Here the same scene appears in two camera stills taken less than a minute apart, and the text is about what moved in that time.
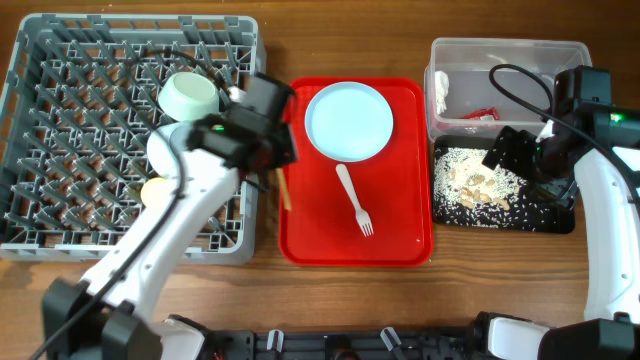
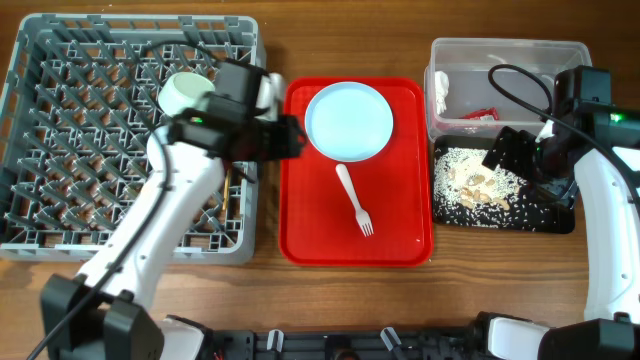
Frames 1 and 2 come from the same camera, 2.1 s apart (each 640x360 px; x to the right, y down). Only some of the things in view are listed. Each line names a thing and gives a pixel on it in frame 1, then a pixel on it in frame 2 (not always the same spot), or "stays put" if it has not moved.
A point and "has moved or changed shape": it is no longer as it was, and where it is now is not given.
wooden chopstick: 284,189 has moved or changed shape
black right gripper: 521,141 stays put
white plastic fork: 362,218 stays put
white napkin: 441,91 stays put
